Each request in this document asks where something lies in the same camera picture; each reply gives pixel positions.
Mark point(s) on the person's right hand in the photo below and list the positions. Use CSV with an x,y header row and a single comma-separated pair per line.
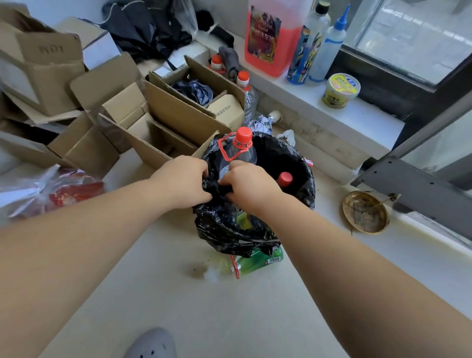
x,y
252,188

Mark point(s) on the person's left hand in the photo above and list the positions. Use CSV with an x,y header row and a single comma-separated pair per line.
x,y
177,182

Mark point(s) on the person's left fingers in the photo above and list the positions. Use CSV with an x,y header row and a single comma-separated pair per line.
x,y
201,173

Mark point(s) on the person's right fingers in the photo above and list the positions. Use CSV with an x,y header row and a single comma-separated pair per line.
x,y
232,177

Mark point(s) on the black garbage bag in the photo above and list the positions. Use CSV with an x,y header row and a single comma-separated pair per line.
x,y
225,228

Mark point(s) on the person's right forearm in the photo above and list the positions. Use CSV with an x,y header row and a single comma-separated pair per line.
x,y
361,287

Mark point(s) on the person's left forearm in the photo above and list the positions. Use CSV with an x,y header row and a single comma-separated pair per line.
x,y
73,254

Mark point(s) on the small red-capped bottle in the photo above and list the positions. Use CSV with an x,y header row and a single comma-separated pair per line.
x,y
284,179

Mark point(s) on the crumpled silver foil wrapper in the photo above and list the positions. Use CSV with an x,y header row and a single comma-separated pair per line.
x,y
261,124

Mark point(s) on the crumpled white tissue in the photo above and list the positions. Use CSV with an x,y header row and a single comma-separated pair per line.
x,y
287,137

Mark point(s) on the bottle with tan cap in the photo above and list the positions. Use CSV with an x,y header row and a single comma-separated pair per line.
x,y
275,116

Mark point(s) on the clear bottle with red cap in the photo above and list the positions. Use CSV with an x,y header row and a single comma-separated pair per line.
x,y
247,97
216,62

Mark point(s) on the crumpled dark plastic bag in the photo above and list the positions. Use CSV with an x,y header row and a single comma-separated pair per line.
x,y
193,91

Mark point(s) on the green plastic bottle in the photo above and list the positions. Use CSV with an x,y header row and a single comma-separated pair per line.
x,y
256,262

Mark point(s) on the grey glove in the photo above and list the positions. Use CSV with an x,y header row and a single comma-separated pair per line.
x,y
230,61

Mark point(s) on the pile of cardboard boxes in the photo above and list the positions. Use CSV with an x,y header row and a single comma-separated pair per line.
x,y
110,99

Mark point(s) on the brass dish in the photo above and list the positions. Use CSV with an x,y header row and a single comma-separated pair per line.
x,y
365,213

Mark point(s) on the yellow tub with white lid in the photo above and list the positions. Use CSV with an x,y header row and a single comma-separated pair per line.
x,y
341,90

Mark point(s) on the red liquid jug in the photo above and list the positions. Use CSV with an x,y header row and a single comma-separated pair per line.
x,y
273,40

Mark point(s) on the black cloth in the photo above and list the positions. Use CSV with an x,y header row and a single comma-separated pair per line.
x,y
215,27

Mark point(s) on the clear bag with red contents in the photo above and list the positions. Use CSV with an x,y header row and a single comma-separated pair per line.
x,y
55,191

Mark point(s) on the black-capped bottle with colourful label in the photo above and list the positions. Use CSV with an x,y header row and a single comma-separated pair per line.
x,y
308,48

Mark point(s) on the black garment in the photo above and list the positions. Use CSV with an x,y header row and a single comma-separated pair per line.
x,y
140,29

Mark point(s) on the clear squeeze bottle blue nozzle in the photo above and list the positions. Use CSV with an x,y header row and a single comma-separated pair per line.
x,y
328,51

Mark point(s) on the clear plastic bag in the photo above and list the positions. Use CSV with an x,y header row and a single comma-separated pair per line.
x,y
186,14

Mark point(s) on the grey shoe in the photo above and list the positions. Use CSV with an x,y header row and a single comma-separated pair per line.
x,y
153,345

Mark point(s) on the grey metal bracket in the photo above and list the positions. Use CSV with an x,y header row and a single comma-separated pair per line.
x,y
413,188

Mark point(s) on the dark window frame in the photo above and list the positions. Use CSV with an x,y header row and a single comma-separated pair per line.
x,y
405,88

